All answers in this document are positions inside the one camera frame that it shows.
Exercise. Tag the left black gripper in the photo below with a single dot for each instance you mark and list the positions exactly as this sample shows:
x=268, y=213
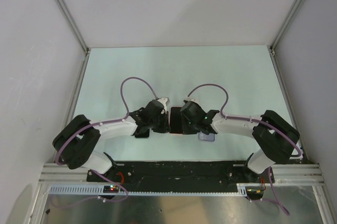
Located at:
x=166, y=125

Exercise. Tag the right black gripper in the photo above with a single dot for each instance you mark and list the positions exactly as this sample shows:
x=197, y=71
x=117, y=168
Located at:
x=184, y=122

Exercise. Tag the black phone purple frame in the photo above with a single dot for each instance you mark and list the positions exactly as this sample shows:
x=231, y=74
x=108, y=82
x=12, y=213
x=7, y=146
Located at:
x=175, y=120

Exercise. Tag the black phone teal frame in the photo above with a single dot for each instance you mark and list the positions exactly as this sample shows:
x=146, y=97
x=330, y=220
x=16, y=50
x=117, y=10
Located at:
x=143, y=135

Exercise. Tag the lilac phone case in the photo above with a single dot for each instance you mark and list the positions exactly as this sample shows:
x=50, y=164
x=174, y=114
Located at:
x=206, y=137

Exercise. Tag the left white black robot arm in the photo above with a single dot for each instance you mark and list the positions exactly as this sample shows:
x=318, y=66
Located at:
x=75, y=144

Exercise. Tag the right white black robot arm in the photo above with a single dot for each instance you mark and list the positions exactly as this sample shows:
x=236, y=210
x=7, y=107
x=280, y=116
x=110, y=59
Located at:
x=276, y=138

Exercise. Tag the left small circuit board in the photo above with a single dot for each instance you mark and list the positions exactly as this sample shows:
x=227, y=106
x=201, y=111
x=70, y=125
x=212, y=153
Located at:
x=111, y=189

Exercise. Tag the small circuit board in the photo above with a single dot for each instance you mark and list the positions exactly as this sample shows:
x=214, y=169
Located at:
x=111, y=189
x=254, y=194

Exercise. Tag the right small circuit board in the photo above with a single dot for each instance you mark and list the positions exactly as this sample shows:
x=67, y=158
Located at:
x=254, y=194

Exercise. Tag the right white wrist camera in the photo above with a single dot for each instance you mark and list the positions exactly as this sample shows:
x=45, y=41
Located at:
x=189, y=99

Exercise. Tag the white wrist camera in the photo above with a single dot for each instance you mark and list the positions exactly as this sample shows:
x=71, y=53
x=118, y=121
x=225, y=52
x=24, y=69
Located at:
x=165, y=102
x=189, y=99

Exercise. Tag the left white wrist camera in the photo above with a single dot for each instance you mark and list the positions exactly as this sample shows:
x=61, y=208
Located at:
x=165, y=102

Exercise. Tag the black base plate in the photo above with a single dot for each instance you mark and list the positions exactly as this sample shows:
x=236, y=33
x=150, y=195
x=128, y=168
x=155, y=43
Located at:
x=132, y=171

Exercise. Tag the grey slotted cable duct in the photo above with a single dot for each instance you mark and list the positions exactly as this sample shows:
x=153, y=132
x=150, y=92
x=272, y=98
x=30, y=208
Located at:
x=91, y=190

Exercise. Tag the right aluminium frame post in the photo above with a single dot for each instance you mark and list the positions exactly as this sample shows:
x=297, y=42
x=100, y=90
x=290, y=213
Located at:
x=295, y=7

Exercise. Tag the aluminium frame post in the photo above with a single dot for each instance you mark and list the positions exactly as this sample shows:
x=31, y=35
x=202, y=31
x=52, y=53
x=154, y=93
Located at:
x=295, y=7
x=72, y=25

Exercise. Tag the left aluminium frame post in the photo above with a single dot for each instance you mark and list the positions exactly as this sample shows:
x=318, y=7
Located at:
x=72, y=25

